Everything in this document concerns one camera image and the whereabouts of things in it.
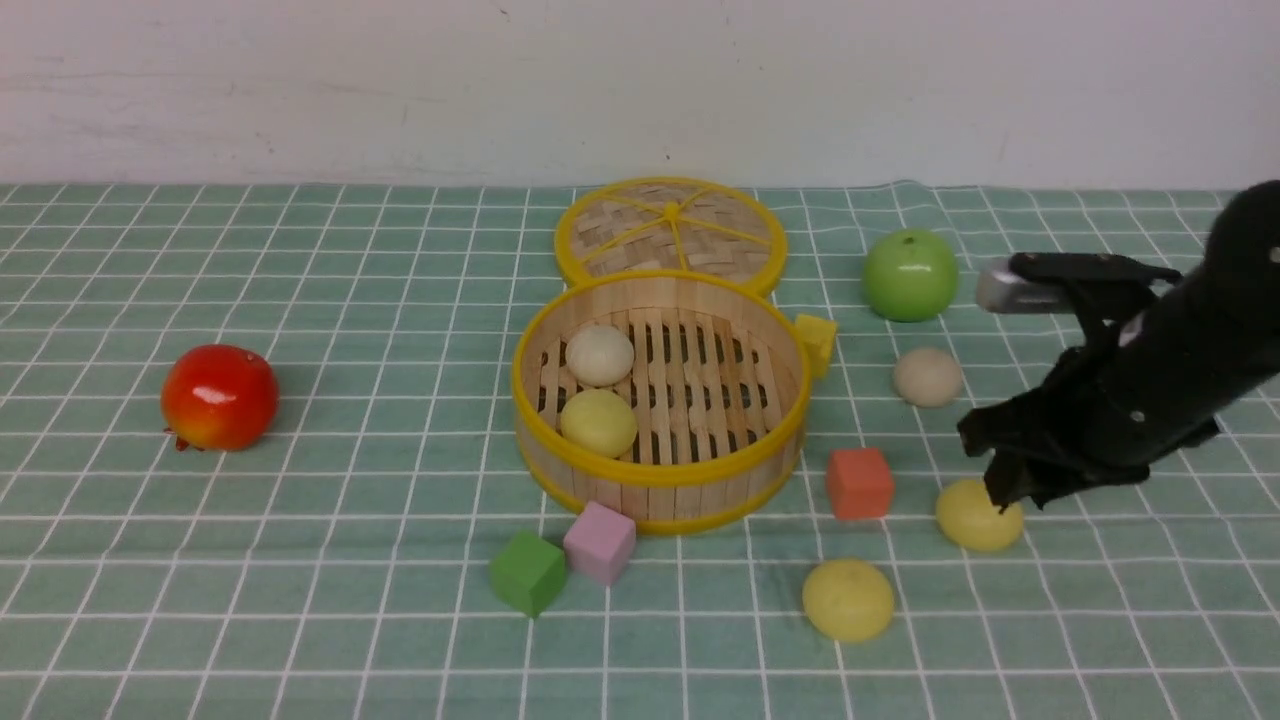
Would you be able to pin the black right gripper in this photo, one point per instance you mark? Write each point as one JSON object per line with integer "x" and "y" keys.
{"x": 1137, "y": 390}

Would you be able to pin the yellow bun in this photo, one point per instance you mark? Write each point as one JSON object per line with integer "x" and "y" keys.
{"x": 600, "y": 421}
{"x": 966, "y": 515}
{"x": 848, "y": 600}

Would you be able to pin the white bun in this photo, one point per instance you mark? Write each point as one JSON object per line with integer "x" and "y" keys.
{"x": 599, "y": 356}
{"x": 928, "y": 377}

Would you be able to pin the yellow bun front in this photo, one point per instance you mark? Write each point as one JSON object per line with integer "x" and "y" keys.
{"x": 848, "y": 600}

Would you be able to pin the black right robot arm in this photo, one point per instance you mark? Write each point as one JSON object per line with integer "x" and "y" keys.
{"x": 1237, "y": 282}

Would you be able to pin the bamboo steamer tray yellow rim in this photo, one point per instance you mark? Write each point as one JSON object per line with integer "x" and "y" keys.
{"x": 719, "y": 388}

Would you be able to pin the woven bamboo steamer lid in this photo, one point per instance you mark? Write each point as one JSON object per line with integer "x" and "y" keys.
{"x": 671, "y": 223}

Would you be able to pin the orange foam cube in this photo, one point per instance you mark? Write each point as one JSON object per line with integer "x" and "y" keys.
{"x": 859, "y": 484}

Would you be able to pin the green toy apple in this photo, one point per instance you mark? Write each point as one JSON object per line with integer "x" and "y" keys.
{"x": 910, "y": 276}

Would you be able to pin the yellow foam cube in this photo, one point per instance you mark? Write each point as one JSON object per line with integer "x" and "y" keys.
{"x": 819, "y": 336}

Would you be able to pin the pink foam cube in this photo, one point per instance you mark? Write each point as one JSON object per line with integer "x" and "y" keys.
{"x": 600, "y": 543}

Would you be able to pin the green foam cube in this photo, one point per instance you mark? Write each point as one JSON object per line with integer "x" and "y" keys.
{"x": 529, "y": 573}

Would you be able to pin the green checked tablecloth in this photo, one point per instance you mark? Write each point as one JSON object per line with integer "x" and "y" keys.
{"x": 338, "y": 567}

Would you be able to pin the red yellow toy pomegranate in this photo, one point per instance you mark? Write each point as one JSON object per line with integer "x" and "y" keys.
{"x": 219, "y": 397}

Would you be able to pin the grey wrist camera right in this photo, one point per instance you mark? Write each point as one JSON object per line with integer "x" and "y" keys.
{"x": 1103, "y": 284}

